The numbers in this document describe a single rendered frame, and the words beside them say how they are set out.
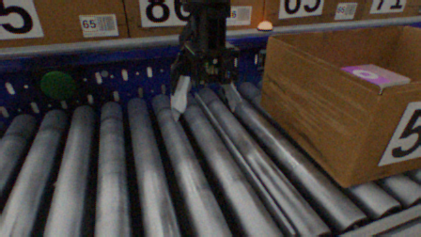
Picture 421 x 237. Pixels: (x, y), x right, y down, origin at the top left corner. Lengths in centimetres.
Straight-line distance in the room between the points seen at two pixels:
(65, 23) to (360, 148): 66
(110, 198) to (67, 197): 7
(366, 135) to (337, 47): 35
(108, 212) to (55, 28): 47
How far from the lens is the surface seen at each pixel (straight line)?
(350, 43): 72
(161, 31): 71
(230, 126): 54
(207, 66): 38
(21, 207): 47
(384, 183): 52
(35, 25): 72
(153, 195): 40
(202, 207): 38
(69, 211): 42
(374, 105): 37
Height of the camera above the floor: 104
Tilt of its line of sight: 31 degrees down
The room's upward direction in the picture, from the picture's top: straight up
